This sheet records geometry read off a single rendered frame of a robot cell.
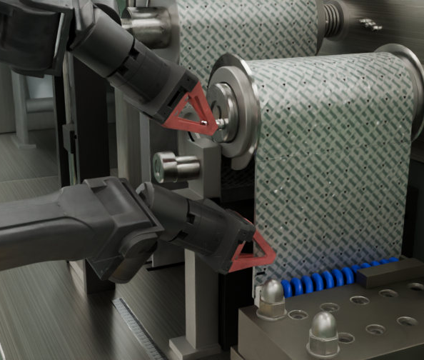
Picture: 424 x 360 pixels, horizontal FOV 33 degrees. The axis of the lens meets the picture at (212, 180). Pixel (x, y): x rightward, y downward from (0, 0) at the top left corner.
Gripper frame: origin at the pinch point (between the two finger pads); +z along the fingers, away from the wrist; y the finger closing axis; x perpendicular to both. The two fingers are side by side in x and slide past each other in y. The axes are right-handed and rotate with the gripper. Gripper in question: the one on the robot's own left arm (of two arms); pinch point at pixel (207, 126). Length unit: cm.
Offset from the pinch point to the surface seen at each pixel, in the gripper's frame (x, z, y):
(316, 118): 8.6, 9.4, 4.8
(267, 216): -4.8, 11.6, 5.1
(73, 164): -16.0, 4.7, -38.9
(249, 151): 0.3, 4.8, 3.7
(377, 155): 10.2, 20.5, 5.5
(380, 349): -9.9, 19.9, 24.2
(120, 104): -2, 19, -72
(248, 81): 6.9, -0.5, 2.8
